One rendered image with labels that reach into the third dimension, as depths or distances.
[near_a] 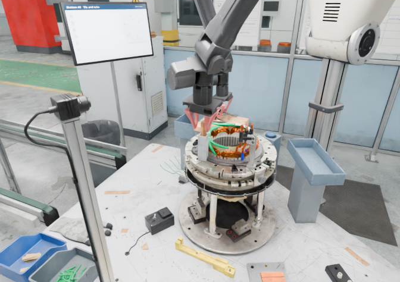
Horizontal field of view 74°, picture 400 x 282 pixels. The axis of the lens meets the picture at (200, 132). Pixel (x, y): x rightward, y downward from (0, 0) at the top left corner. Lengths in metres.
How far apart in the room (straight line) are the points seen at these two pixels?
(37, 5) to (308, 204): 4.05
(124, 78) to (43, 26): 1.59
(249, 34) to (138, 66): 1.26
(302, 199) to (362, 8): 0.68
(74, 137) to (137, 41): 1.31
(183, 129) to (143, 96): 1.97
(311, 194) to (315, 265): 0.23
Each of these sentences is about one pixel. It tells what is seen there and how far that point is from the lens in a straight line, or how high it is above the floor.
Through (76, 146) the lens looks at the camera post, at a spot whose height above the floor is 1.29.
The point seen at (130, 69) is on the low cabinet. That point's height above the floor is 0.89.
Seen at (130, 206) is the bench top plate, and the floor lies 0.78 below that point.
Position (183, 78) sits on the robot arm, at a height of 1.39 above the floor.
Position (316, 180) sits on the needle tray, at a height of 1.04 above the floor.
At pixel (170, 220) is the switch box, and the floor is 0.81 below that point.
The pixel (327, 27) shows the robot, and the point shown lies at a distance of 1.13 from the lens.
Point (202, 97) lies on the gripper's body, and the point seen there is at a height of 1.32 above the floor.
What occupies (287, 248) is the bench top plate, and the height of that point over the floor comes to 0.78.
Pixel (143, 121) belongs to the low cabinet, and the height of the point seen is 0.27.
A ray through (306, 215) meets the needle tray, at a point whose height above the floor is 0.82.
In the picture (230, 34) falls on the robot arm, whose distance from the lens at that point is 0.66.
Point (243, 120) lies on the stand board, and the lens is 1.25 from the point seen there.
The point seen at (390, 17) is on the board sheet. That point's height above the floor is 1.44.
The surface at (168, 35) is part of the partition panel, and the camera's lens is 3.51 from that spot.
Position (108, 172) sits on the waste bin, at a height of 0.18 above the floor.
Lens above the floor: 1.56
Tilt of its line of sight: 26 degrees down
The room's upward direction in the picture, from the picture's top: straight up
